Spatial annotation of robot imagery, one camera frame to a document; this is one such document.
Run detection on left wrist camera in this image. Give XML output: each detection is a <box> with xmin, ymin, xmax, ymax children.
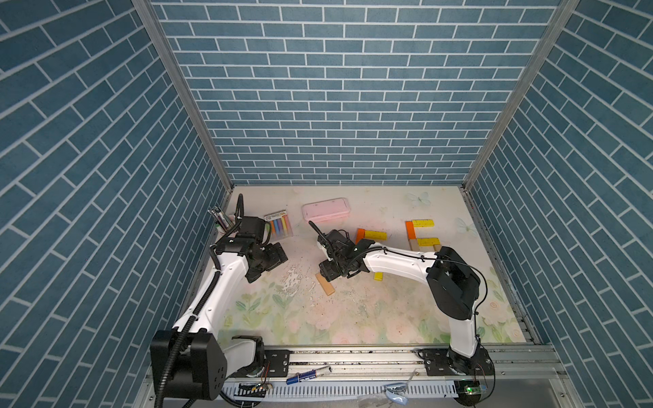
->
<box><xmin>236</xmin><ymin>216</ymin><xmax>270</xmax><ymax>245</ymax></box>

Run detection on aluminium front rail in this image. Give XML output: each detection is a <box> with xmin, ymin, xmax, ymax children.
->
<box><xmin>222</xmin><ymin>343</ymin><xmax>575</xmax><ymax>406</ymax></box>

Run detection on pens in cup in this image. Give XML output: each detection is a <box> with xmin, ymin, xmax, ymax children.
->
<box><xmin>207</xmin><ymin>206</ymin><xmax>235</xmax><ymax>232</ymax></box>

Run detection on orange block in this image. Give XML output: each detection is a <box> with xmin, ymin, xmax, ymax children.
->
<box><xmin>405</xmin><ymin>221</ymin><xmax>417</xmax><ymax>241</ymax></box>

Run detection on blue screwdriver on rail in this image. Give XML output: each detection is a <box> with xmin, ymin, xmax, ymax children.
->
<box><xmin>286</xmin><ymin>365</ymin><xmax>332</xmax><ymax>385</ymax></box>

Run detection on green lit circuit board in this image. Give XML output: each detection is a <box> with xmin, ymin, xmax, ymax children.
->
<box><xmin>454</xmin><ymin>380</ymin><xmax>486</xmax><ymax>407</ymax></box>

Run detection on left black corrugated cable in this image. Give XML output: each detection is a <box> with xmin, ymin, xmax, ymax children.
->
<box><xmin>152</xmin><ymin>193</ymin><xmax>246</xmax><ymax>408</ymax></box>

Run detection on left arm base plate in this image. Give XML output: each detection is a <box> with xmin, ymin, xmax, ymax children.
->
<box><xmin>230</xmin><ymin>350</ymin><xmax>291</xmax><ymax>378</ymax></box>

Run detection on orange block low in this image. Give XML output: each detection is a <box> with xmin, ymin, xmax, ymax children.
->
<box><xmin>355</xmin><ymin>229</ymin><xmax>366</xmax><ymax>244</ymax></box>

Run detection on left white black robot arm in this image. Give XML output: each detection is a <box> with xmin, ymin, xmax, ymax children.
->
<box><xmin>151</xmin><ymin>236</ymin><xmax>287</xmax><ymax>407</ymax></box>

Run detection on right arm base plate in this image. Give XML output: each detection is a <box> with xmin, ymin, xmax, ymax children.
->
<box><xmin>416</xmin><ymin>346</ymin><xmax>495</xmax><ymax>377</ymax></box>

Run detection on colourful marker box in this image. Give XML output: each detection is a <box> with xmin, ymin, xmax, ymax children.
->
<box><xmin>264</xmin><ymin>210</ymin><xmax>294</xmax><ymax>241</ymax></box>

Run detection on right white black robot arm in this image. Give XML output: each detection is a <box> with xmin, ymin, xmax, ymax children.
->
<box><xmin>309</xmin><ymin>221</ymin><xmax>482</xmax><ymax>363</ymax></box>

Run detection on pink pencil case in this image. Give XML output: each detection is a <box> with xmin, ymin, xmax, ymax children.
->
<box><xmin>302</xmin><ymin>197</ymin><xmax>351</xmax><ymax>223</ymax></box>

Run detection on clear plastic bag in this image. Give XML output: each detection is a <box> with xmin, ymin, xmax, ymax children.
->
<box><xmin>358</xmin><ymin>382</ymin><xmax>408</xmax><ymax>408</ymax></box>

